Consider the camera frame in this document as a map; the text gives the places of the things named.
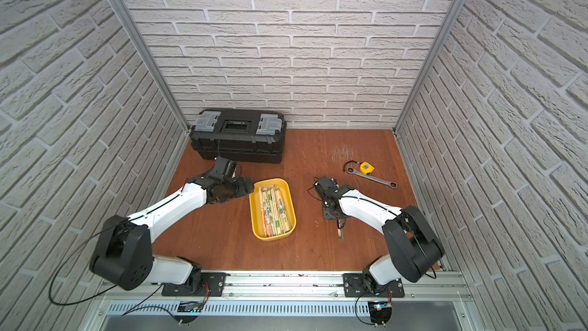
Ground yellow plastic storage box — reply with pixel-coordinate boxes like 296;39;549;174
249;179;297;242

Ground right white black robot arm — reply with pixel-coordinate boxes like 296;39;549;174
313;177;446;294

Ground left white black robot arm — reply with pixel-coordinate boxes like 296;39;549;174
89;176;254;291

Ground wrapped chopsticks pile in box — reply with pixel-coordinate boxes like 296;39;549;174
259;185;292;238

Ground silver metal wrench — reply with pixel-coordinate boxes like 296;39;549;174
344;166;398;188

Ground yellow tape measure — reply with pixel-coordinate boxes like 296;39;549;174
360;162;375;176

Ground black plastic toolbox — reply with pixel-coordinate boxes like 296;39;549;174
189;108;287;164

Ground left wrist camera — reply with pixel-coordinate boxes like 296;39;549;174
208;156;237;182

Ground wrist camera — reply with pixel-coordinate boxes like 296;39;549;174
314;176;338;200
208;156;237;182

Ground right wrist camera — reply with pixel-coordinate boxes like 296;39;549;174
314;176;338;200

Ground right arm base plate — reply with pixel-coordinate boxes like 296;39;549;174
342;273;405;298

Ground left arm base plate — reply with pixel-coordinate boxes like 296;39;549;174
162;271;228;297

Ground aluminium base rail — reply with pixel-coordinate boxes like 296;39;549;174
90;271;475;323

